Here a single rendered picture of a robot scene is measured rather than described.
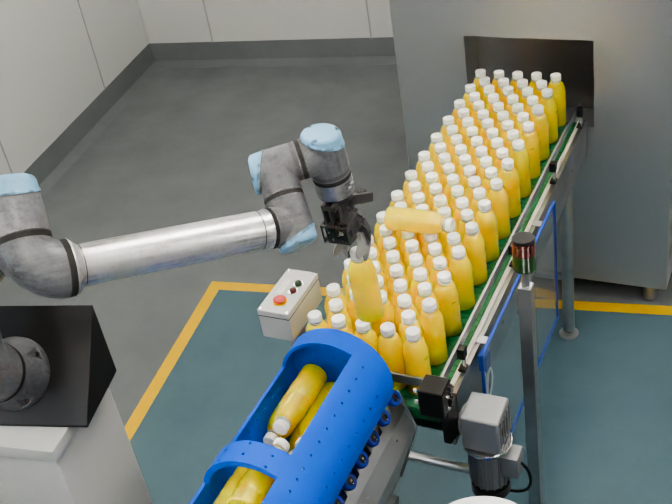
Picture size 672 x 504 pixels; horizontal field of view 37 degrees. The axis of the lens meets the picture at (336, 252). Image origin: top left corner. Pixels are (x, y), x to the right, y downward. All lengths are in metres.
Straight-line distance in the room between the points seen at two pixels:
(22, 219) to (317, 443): 0.82
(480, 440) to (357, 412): 0.51
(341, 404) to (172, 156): 3.93
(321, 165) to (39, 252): 0.64
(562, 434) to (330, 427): 1.72
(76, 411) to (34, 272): 0.75
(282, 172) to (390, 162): 3.44
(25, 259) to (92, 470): 0.99
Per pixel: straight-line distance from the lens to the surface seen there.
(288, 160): 2.20
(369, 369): 2.47
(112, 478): 2.94
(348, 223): 2.32
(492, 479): 2.93
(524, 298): 2.80
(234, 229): 2.11
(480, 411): 2.78
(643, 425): 3.96
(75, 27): 6.63
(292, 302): 2.85
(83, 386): 2.66
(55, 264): 1.98
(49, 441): 2.67
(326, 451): 2.30
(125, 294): 5.04
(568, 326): 4.28
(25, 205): 2.02
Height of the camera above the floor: 2.81
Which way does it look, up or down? 35 degrees down
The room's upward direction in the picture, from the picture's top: 10 degrees counter-clockwise
